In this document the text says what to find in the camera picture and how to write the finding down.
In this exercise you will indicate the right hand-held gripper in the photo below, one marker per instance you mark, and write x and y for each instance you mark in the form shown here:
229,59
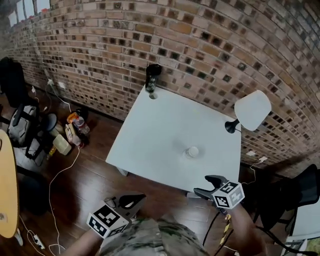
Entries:
228,195

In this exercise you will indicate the white board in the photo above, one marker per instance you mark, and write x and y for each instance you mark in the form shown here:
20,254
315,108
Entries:
306,220

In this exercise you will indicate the round wooden table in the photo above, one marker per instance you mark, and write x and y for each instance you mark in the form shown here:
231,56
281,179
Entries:
7,185

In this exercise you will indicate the white power strip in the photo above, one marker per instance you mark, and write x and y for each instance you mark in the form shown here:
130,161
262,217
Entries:
38,242

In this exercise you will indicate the dark glass bottle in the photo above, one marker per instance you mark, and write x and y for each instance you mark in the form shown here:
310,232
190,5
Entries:
151,79

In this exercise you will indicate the small clear bottle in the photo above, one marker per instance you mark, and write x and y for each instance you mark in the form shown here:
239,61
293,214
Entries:
75,138

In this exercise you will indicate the clear plastic bottle red label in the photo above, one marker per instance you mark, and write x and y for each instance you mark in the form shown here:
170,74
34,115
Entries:
82,124

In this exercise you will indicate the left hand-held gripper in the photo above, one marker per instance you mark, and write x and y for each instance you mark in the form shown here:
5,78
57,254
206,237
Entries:
108,221

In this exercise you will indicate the person's right forearm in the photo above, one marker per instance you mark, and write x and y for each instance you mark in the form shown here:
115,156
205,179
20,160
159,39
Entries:
246,231

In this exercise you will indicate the pale plastic jug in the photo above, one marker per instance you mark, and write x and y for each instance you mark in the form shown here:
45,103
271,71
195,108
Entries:
62,145

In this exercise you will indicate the white wall socket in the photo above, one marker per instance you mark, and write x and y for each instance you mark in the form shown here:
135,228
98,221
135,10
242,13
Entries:
61,85

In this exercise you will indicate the black high-back chair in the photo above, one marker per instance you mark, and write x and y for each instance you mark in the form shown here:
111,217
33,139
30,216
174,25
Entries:
12,82

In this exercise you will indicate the white translucent cup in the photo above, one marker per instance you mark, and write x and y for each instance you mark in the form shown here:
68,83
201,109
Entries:
192,151

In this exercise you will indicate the black round stool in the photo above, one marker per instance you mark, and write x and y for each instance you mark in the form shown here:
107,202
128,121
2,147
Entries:
48,121

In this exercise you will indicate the white wall charger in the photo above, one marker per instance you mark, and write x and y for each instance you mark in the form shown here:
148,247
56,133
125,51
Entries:
50,81

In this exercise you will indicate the person's left forearm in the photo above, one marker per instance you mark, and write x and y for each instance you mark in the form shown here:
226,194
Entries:
86,243

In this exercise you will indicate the grey backpack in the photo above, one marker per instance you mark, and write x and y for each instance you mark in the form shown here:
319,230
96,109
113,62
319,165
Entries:
22,123

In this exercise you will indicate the orange packet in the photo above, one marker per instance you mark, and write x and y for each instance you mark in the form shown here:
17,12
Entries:
72,116

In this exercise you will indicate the white table leg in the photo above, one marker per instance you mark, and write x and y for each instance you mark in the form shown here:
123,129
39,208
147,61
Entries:
123,171

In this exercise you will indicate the white wall plug adapter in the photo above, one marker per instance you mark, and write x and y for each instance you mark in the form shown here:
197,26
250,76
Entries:
262,158

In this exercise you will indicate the person's camouflage clothing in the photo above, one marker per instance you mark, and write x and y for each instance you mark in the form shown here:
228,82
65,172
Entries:
155,237

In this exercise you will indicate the white shade black base lamp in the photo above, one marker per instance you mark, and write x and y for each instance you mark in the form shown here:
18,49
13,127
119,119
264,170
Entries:
252,110

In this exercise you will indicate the black mesh office chair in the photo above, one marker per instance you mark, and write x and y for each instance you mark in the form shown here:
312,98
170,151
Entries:
287,195

